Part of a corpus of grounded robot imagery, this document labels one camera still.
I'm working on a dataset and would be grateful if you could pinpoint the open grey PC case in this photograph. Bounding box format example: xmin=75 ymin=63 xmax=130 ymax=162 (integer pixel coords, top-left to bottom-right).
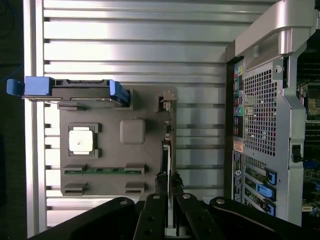
xmin=224 ymin=0 xmax=320 ymax=228

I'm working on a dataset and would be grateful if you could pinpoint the grey parts rack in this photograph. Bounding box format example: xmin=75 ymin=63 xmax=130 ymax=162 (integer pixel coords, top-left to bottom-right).
xmin=56 ymin=86 xmax=179 ymax=201

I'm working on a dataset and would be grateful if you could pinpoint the hard disk with blue caddy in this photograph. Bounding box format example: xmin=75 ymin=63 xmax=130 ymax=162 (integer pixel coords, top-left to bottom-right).
xmin=6 ymin=76 xmax=130 ymax=109

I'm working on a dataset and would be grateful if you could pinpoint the blue slot latch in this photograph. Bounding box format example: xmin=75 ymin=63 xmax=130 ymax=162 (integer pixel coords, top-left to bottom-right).
xmin=256 ymin=183 xmax=277 ymax=201
xmin=265 ymin=167 xmax=278 ymax=185
xmin=262 ymin=201 xmax=276 ymax=217

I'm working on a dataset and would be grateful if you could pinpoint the silver CPU chip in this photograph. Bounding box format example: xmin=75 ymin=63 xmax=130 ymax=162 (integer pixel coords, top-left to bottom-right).
xmin=68 ymin=126 xmax=97 ymax=154

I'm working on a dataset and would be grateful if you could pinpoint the green RAM stick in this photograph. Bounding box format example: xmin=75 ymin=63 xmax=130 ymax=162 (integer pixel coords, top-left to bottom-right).
xmin=64 ymin=167 xmax=146 ymax=175

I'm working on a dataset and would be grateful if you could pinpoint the green motherboard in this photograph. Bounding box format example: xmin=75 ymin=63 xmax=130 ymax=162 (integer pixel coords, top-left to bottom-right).
xmin=296 ymin=47 xmax=320 ymax=221

